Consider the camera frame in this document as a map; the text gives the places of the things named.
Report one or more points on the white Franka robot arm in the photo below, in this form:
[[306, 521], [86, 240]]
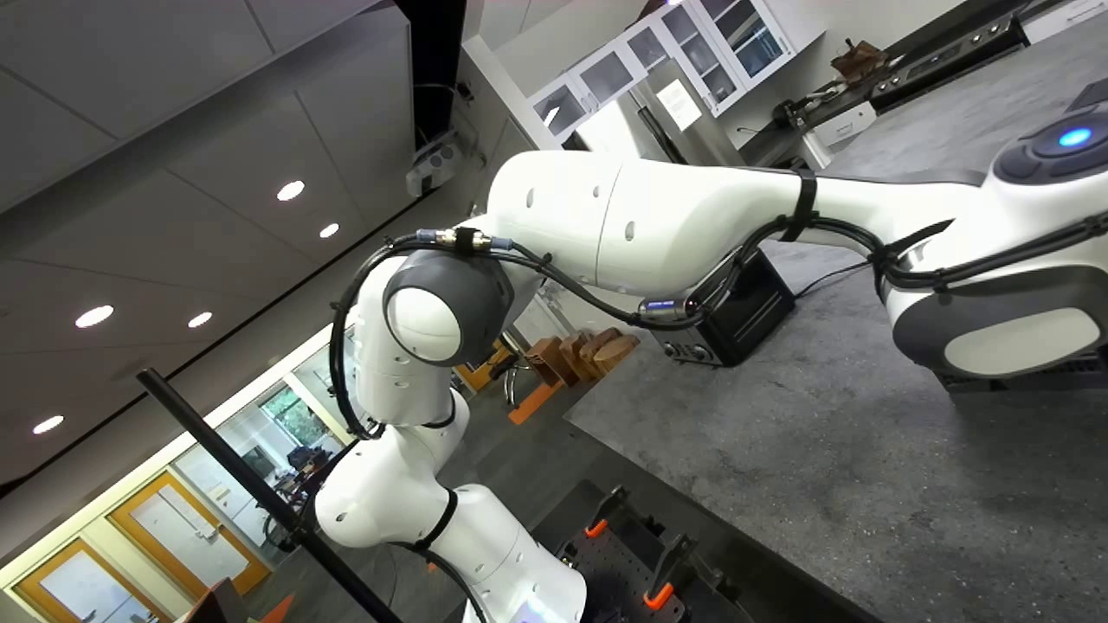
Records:
[[646, 220]]

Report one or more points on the wooden furniture pieces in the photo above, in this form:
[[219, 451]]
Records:
[[565, 357]]

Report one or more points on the black box appliance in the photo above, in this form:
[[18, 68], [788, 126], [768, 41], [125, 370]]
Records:
[[745, 314]]

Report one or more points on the ceiling mounted projector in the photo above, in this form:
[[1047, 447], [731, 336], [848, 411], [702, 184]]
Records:
[[433, 168]]

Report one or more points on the stainless steel refrigerator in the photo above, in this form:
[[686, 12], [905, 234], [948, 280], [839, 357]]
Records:
[[676, 114]]

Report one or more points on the round recessed ceiling light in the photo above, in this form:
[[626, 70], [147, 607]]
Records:
[[200, 318], [95, 317], [47, 424], [329, 231], [291, 190]]

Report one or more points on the black metal pole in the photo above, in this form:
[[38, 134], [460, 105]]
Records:
[[264, 495]]

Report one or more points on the orange-framed glass door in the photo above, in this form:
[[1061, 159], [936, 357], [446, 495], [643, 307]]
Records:
[[80, 590], [191, 539]]

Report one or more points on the white glass-door wall cabinet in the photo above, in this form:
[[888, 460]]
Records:
[[695, 54]]

